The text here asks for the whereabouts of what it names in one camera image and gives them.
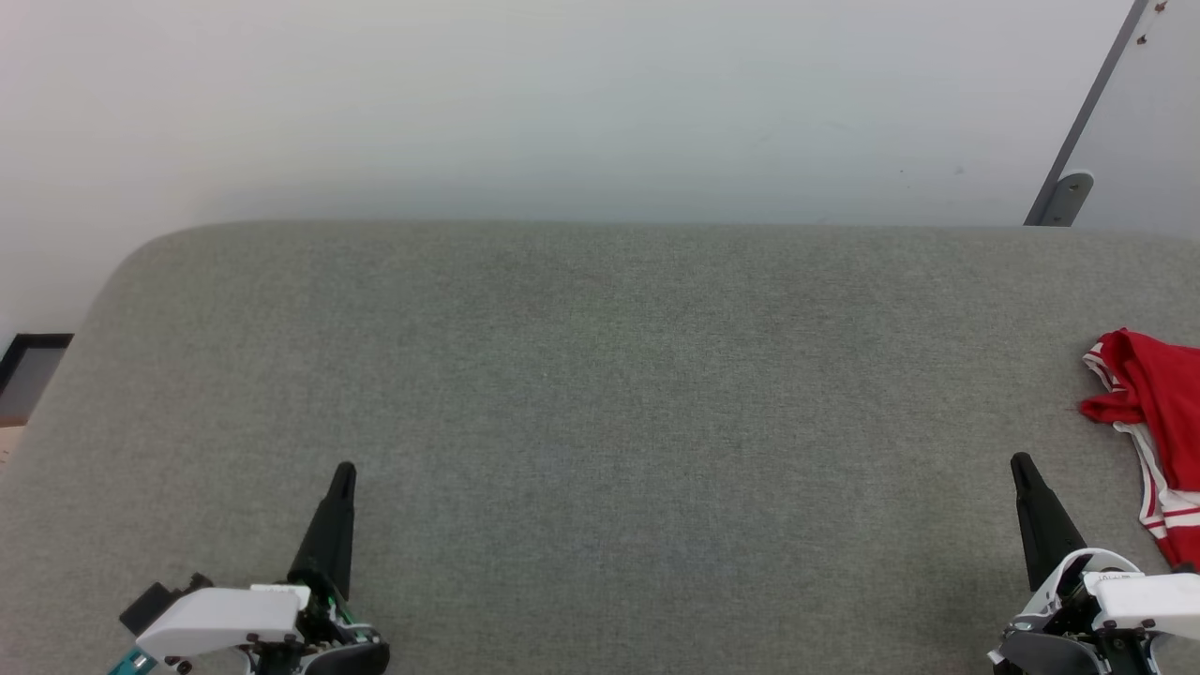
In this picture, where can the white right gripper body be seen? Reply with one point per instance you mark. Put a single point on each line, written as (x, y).
(1144, 609)

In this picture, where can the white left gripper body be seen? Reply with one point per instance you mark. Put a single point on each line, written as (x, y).
(220, 619)

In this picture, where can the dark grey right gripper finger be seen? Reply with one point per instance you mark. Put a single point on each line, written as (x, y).
(1045, 530)

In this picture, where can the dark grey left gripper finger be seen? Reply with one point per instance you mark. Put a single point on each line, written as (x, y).
(330, 534)

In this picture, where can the red white basketball jersey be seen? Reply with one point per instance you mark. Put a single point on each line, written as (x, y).
(1162, 394)

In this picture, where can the black framed panel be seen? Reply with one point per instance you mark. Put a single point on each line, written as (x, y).
(14, 361)

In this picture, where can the dark grey metal strip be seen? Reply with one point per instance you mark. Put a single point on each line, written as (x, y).
(1092, 98)

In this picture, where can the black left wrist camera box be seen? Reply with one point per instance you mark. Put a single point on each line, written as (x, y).
(150, 605)

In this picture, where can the light grey mounting bracket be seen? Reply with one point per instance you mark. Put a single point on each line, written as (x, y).
(1069, 197)

